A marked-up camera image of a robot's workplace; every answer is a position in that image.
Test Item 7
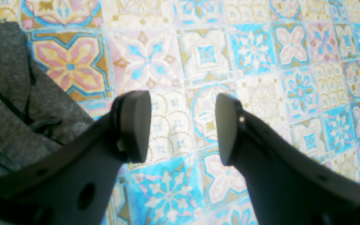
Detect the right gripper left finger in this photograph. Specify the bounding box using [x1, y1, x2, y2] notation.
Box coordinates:
[0, 91, 152, 225]

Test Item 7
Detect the grey t-shirt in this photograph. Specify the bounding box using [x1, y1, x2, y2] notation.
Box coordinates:
[0, 22, 94, 178]

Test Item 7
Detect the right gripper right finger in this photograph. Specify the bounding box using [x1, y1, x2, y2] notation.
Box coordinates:
[215, 93, 360, 225]

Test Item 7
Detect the patterned tablecloth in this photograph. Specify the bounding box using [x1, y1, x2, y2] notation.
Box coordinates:
[0, 0, 360, 225]

